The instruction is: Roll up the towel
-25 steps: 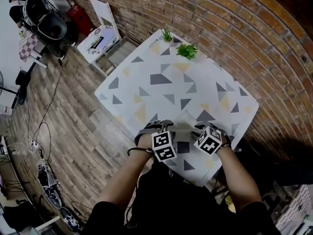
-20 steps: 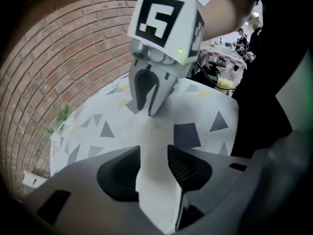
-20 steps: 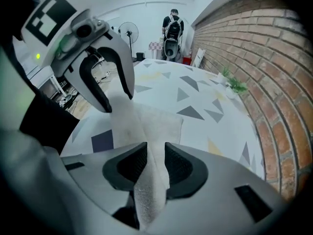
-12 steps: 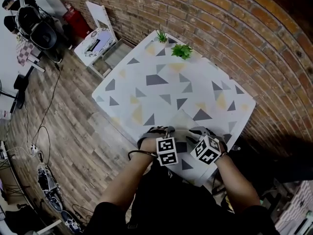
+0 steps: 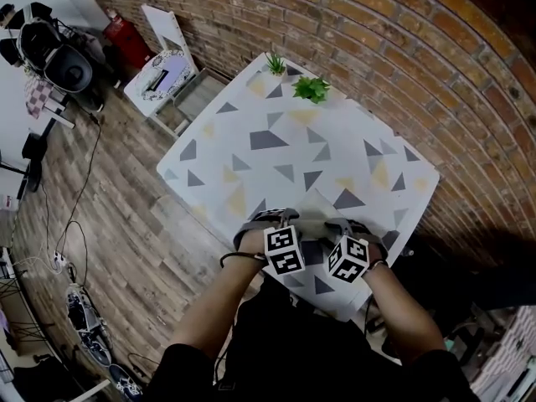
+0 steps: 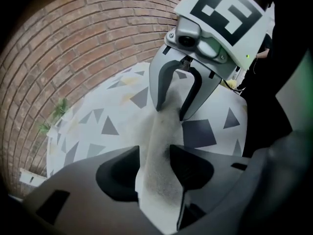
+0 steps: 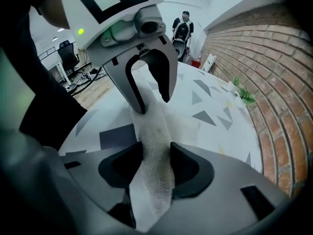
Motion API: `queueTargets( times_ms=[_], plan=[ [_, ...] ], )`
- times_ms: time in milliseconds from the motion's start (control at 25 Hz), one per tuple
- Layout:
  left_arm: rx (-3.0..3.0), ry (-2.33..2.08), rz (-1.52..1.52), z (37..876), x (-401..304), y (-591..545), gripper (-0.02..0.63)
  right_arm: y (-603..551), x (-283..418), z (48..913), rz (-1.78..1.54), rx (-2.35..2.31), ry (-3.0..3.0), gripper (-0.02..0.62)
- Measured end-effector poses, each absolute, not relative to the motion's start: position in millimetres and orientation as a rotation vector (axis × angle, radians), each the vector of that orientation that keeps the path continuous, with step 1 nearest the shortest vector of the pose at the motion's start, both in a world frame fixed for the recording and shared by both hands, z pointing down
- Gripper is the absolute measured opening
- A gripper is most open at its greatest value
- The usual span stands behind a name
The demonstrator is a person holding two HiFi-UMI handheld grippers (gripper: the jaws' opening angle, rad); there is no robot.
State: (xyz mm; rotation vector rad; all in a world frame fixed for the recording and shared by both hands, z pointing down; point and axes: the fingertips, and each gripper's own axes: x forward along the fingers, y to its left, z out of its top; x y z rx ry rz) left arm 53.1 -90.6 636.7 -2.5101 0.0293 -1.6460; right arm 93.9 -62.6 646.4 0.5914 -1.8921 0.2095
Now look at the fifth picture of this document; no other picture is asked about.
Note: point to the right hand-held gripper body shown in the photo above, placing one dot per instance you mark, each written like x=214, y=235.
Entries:
x=347, y=262

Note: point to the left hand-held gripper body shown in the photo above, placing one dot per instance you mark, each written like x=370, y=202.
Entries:
x=285, y=251

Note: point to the grey cloth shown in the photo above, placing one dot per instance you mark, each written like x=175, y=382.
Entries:
x=318, y=220

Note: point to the person's left forearm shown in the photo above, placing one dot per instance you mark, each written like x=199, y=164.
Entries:
x=209, y=312

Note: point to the person's right forearm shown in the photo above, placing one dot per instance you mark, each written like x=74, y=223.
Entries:
x=402, y=316

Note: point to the clear bottle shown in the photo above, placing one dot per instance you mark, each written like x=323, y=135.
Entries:
x=408, y=251

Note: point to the person's black clothing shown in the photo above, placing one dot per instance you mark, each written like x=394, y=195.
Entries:
x=301, y=350

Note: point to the table with triangle-patterned cloth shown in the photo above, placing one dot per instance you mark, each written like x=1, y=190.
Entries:
x=218, y=140

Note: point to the teal box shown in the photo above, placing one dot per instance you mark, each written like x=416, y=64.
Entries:
x=451, y=343

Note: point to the leafy green potted plant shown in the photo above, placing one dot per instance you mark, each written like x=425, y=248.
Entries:
x=310, y=89

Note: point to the pink checkered cloth table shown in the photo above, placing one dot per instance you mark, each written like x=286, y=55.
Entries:
x=511, y=350
x=37, y=99

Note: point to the spiky green potted plant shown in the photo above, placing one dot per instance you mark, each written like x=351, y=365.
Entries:
x=275, y=65

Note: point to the dark blue handheld device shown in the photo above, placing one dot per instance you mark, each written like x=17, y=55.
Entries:
x=125, y=381
x=96, y=348

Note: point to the grey handheld device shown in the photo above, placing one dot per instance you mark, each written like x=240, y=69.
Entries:
x=81, y=308

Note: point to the black remote control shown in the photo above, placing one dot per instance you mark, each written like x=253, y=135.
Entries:
x=158, y=80

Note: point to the patterned chair cushion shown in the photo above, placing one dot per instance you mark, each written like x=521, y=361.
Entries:
x=176, y=67

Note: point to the white power strip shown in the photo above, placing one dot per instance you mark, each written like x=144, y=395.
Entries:
x=59, y=260

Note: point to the white wooden chair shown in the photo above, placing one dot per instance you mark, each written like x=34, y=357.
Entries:
x=163, y=25

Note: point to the black standing fan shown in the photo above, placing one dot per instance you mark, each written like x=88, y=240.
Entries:
x=33, y=178

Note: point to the red gas cylinder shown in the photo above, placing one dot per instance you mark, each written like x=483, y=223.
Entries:
x=125, y=40

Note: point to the small black box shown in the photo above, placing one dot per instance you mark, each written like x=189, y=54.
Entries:
x=34, y=145

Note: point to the black metal rack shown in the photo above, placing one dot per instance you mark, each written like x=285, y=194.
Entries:
x=17, y=329

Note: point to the white canister red label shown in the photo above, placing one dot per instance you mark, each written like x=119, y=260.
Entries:
x=6, y=202

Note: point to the white furniture frame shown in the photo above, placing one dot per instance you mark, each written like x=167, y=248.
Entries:
x=98, y=388

